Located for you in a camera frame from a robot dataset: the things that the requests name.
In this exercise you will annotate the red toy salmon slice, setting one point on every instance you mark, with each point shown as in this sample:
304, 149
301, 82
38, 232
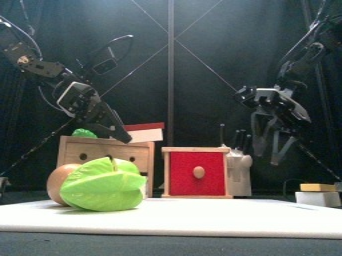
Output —
148, 126

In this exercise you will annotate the white toy rice block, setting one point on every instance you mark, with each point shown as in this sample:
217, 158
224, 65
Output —
149, 136

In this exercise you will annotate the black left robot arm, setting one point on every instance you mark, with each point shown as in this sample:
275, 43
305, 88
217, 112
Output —
36, 66

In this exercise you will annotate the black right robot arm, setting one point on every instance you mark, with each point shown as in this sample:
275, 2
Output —
312, 50

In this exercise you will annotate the small green toy vegetable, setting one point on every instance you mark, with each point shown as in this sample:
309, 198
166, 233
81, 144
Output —
84, 134

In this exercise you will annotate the light wooden box with holes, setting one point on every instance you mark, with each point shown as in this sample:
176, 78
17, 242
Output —
129, 153

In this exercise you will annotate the small stacked blocks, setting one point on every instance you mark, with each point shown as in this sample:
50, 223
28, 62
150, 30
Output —
319, 195

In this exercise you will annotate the green toy cabbage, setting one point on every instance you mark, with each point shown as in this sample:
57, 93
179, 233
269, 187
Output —
102, 186

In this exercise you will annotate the wooden box with red front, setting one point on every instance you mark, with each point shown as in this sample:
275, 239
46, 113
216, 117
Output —
209, 180

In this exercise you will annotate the tan toy egg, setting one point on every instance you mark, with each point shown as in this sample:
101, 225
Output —
58, 181

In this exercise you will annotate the white cutting board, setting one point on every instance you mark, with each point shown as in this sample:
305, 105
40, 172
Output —
201, 216

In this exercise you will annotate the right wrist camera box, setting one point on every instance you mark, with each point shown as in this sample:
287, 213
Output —
272, 96

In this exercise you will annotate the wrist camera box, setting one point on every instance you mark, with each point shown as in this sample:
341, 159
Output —
77, 98
272, 96

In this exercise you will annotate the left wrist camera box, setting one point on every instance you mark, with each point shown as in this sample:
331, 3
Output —
77, 98

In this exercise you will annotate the vertical metal frame pole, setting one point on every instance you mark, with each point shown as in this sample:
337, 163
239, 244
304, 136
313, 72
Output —
172, 66

